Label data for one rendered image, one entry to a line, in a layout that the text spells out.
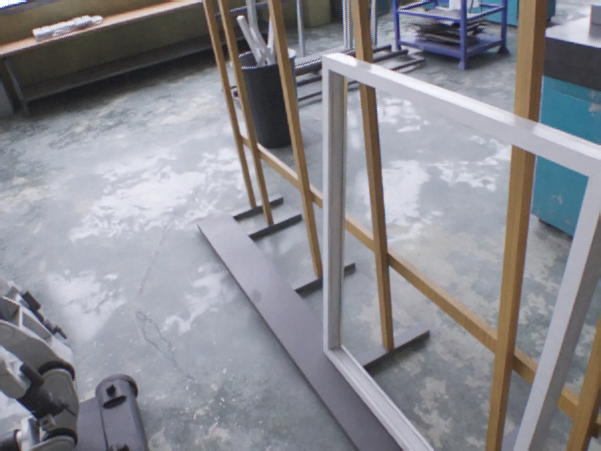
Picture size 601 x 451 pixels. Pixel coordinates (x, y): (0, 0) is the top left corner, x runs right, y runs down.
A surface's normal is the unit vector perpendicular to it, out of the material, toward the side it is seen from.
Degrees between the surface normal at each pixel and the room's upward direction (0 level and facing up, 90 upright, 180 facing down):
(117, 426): 0
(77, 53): 90
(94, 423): 0
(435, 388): 0
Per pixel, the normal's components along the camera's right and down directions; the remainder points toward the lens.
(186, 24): 0.47, 0.41
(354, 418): -0.15, -0.84
